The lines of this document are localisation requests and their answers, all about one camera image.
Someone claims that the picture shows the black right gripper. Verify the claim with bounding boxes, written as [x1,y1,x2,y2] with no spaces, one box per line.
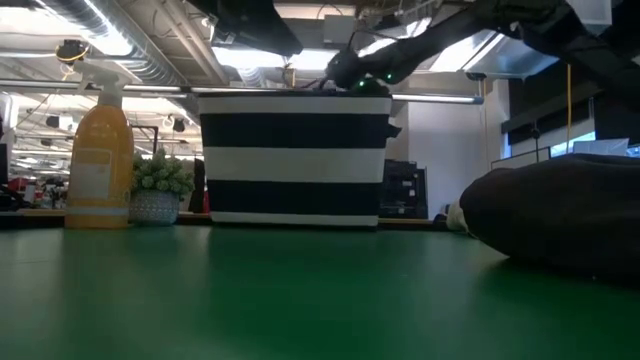
[323,47,396,97]

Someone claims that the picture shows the dark grey shorts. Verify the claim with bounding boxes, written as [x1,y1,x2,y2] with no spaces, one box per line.
[458,152,640,289]

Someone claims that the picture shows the navy white striped laundry basket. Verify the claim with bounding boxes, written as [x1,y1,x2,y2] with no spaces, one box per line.
[197,89,403,230]

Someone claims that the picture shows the ceiling tube light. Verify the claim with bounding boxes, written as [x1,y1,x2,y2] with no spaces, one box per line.
[392,92,485,106]

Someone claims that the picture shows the black equipment cabinet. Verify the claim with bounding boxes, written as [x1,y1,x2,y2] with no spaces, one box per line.
[382,159,429,221]

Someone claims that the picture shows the beige folded garment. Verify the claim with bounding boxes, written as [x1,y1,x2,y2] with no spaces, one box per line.
[446,199,471,234]

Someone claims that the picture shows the grey office partition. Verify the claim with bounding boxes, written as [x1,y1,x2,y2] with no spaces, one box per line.
[490,146,553,171]

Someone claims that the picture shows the potted green succulent plant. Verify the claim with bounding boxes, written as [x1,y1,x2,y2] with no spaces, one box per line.
[129,146,196,227]

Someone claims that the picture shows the green table mat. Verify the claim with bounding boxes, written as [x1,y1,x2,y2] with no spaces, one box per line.
[0,223,640,360]

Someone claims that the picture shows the white board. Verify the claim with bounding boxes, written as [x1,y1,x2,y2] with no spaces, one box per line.
[572,138,630,157]

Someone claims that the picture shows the orange spray bottle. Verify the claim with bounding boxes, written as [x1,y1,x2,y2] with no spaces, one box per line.
[64,74,135,231]

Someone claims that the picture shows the black round ceiling fixture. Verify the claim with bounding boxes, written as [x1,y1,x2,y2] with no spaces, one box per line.
[55,38,92,64]

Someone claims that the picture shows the rectangular metal ceiling duct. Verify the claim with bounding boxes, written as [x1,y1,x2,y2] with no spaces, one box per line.
[429,27,561,81]

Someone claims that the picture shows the yellow hanging cable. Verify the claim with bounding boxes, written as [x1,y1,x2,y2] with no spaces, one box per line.
[564,63,574,154]

